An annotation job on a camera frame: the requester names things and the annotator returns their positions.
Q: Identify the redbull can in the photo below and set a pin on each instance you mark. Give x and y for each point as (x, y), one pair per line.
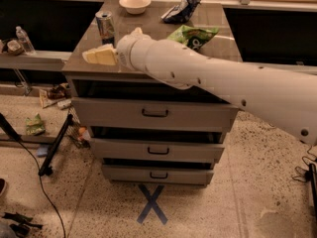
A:
(105, 26)

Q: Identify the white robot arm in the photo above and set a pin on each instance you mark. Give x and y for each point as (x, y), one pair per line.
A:
(283, 98)

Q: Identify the blue chip bag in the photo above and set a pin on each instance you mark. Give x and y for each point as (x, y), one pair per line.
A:
(180, 13)

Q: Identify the green chip bag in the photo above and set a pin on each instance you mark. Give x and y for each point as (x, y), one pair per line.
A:
(192, 37)

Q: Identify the green bag on floor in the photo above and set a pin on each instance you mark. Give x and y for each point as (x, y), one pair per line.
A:
(35, 126)

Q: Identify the white bowl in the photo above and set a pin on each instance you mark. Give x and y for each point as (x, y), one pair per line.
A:
(135, 7)

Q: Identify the snack wrappers on floor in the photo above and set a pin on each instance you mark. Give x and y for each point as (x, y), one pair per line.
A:
(54, 95)

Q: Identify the plastic water bottle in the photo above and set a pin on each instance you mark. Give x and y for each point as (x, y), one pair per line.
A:
(25, 41)

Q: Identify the grey drawer cabinet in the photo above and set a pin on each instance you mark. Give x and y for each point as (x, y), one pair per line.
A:
(143, 130)

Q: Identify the crumpled item on shelf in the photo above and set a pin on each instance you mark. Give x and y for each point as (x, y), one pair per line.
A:
(10, 47)

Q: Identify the black tripod leg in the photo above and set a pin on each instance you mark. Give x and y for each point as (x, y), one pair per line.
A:
(46, 169)

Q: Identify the blue tape cross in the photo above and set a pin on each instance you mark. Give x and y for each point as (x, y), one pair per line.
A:
(151, 204)

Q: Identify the black clips on floor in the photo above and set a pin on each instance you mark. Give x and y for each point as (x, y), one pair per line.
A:
(22, 224)

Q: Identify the wire basket with fruit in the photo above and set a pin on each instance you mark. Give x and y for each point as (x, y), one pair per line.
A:
(77, 133)

